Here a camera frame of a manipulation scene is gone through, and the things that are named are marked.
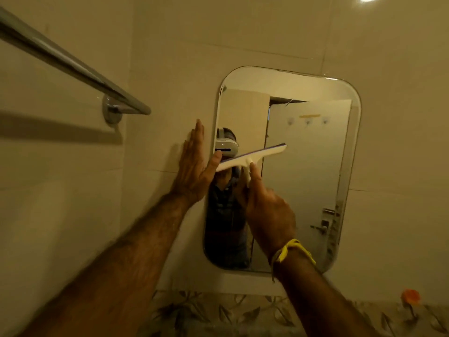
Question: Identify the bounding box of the person's left hand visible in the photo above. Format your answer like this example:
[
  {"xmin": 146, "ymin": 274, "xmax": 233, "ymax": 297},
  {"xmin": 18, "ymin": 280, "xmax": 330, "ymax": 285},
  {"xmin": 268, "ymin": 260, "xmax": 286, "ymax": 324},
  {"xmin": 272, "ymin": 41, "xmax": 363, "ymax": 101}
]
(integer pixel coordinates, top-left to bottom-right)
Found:
[{"xmin": 170, "ymin": 119, "xmax": 223, "ymax": 207}]

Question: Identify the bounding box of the person's right hand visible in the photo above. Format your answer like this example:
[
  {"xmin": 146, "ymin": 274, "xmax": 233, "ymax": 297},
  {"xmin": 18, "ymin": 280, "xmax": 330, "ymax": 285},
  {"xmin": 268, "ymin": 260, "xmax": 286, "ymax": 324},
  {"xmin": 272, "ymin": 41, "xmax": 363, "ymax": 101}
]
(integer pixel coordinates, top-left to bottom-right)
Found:
[{"xmin": 244, "ymin": 162, "xmax": 297, "ymax": 258}]

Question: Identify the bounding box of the person's right forearm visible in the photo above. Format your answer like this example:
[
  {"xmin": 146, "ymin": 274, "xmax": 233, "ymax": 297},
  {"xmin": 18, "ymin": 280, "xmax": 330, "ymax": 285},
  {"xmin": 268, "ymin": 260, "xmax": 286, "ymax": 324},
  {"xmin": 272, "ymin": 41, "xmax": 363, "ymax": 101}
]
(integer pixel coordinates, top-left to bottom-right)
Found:
[{"xmin": 273, "ymin": 250, "xmax": 381, "ymax": 337}]

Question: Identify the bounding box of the chrome towel bar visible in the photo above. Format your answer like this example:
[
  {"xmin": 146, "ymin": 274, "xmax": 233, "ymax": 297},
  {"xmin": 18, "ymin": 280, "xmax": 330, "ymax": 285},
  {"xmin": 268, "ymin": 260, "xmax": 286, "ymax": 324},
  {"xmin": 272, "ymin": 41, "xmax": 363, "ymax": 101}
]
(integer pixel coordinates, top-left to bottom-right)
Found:
[{"xmin": 0, "ymin": 6, "xmax": 152, "ymax": 125}]

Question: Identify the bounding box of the white squeegee with striped handle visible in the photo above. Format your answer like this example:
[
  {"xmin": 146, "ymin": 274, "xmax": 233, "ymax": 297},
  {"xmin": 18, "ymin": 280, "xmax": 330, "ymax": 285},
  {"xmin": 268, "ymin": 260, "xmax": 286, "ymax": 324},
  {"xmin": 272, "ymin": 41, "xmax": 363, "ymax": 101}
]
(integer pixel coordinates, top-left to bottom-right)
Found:
[{"xmin": 214, "ymin": 143, "xmax": 288, "ymax": 183}]

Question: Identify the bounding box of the brown thread bracelet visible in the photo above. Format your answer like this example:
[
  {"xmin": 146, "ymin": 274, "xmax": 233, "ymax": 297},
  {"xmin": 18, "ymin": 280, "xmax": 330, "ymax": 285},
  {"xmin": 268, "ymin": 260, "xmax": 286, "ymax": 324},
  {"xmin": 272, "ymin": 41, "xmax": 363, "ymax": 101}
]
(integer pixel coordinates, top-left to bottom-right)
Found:
[{"xmin": 269, "ymin": 250, "xmax": 285, "ymax": 283}]

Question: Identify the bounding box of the rounded frameless wall mirror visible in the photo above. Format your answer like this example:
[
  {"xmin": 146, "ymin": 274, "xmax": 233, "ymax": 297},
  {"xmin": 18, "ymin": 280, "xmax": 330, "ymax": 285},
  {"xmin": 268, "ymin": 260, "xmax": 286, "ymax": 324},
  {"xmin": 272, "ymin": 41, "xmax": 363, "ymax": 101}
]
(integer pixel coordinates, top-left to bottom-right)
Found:
[{"xmin": 203, "ymin": 66, "xmax": 362, "ymax": 274}]

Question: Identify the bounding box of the person's left forearm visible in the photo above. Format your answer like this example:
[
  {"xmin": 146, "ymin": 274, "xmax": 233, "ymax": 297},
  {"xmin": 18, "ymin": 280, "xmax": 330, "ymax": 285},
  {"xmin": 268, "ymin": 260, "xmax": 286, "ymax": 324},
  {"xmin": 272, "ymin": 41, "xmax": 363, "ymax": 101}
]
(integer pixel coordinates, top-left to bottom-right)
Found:
[{"xmin": 17, "ymin": 192, "xmax": 192, "ymax": 337}]

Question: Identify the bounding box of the yellow wristband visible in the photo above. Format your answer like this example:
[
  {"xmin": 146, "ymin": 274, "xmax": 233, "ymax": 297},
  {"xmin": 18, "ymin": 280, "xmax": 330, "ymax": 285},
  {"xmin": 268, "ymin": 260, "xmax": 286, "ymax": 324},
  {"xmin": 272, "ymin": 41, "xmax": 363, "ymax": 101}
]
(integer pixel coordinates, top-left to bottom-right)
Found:
[{"xmin": 270, "ymin": 238, "xmax": 316, "ymax": 267}]

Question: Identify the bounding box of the orange wall hook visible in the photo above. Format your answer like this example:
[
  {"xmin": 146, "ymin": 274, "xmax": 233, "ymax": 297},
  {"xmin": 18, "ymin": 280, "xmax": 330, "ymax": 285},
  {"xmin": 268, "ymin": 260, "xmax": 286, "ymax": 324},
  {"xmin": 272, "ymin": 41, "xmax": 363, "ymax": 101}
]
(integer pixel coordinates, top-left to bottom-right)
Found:
[{"xmin": 401, "ymin": 288, "xmax": 421, "ymax": 320}]

